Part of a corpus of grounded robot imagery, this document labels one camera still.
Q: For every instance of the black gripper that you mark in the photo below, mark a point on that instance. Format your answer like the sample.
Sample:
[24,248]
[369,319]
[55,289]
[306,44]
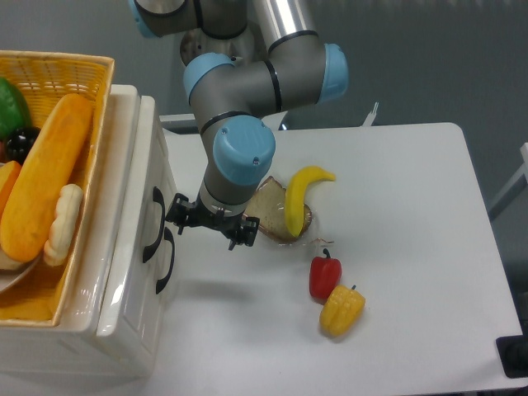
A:
[240,230]

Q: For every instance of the white top drawer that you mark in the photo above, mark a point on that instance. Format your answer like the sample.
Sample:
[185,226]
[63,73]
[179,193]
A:
[131,308]

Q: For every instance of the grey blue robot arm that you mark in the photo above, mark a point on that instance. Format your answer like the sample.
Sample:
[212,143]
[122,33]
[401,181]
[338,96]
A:
[230,95]

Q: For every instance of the white drawer cabinet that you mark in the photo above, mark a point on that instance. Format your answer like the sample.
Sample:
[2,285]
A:
[74,346]

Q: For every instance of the brown bread slice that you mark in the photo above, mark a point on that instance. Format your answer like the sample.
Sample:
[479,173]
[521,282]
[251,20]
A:
[268,205]

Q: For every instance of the yellow banana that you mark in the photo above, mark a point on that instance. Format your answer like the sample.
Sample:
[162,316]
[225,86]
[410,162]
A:
[295,192]

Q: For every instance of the red bell pepper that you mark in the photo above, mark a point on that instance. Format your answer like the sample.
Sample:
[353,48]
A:
[324,275]

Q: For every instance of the cream croissant pastry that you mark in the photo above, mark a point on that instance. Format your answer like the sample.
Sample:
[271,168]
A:
[62,229]

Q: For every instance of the yellow bell pepper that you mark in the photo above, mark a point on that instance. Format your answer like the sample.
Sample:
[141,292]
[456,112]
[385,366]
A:
[341,310]

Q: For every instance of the orange baguette bread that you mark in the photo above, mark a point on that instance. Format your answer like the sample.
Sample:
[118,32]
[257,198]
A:
[29,212]

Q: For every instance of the yellow wicker basket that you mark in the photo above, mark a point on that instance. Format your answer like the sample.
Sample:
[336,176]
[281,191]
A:
[43,78]

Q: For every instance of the white plate in basket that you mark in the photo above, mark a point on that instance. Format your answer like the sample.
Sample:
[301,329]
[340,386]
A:
[13,272]

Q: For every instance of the orange toy food piece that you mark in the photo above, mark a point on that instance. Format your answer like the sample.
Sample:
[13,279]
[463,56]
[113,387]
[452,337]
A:
[9,173]

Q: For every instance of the black toy fruit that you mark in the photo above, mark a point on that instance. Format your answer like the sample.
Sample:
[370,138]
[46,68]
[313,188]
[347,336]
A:
[18,144]

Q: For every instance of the green toy vegetable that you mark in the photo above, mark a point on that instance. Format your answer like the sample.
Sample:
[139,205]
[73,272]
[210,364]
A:
[15,112]

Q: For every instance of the black device at table edge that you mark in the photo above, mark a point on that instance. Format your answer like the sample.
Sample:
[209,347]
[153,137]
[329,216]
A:
[513,355]

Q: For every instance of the black lower drawer handle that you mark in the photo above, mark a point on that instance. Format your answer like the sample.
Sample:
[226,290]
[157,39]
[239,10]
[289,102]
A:
[161,283]

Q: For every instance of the white frame at right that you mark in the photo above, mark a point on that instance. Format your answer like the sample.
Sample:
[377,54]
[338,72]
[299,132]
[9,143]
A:
[514,186]

